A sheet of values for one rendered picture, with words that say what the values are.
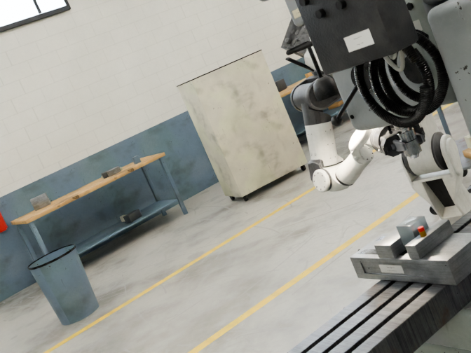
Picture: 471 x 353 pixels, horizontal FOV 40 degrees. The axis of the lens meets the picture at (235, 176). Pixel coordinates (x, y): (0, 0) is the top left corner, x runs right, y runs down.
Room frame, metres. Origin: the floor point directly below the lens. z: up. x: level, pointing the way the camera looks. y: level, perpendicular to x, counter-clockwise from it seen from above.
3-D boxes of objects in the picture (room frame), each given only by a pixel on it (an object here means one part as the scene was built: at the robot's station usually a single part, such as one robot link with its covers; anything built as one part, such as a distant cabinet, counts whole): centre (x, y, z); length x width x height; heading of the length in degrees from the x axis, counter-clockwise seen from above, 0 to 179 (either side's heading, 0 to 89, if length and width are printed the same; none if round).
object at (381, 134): (1.80, -0.46, 1.23); 0.13 x 0.12 x 0.10; 96
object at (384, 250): (1.71, -0.35, 1.00); 0.15 x 0.06 x 0.04; 121
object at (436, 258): (1.68, -0.36, 0.96); 0.35 x 0.15 x 0.11; 31
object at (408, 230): (1.66, -0.38, 1.02); 0.06 x 0.05 x 0.06; 121
